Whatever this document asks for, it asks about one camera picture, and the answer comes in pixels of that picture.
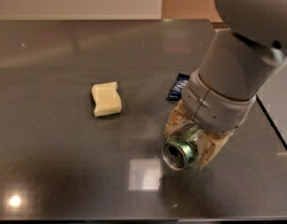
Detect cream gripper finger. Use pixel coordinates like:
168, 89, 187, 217
195, 130, 233, 169
164, 100, 192, 137

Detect green soda can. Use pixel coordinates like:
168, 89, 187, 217
162, 123, 201, 171

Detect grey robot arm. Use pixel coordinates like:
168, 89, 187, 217
162, 0, 287, 171

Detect dark blue snack packet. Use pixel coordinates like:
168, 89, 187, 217
166, 74, 190, 101

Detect yellow sponge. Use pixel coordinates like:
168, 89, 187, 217
92, 81, 122, 117

